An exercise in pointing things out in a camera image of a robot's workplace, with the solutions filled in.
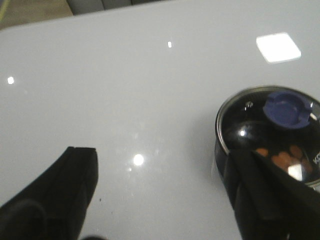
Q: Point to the dark blue saucepan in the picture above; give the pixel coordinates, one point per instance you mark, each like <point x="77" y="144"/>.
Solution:
<point x="220" y="160"/>

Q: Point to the orange ham slices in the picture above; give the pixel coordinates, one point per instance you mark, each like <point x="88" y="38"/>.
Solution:
<point x="285" y="159"/>

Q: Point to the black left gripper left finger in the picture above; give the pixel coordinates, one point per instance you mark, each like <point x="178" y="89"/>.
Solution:
<point x="54" y="205"/>

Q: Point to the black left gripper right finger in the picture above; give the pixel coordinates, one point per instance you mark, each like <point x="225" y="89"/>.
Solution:
<point x="269" y="204"/>

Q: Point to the left grey upholstered chair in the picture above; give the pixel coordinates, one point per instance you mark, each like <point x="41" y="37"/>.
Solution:
<point x="143" y="7"/>

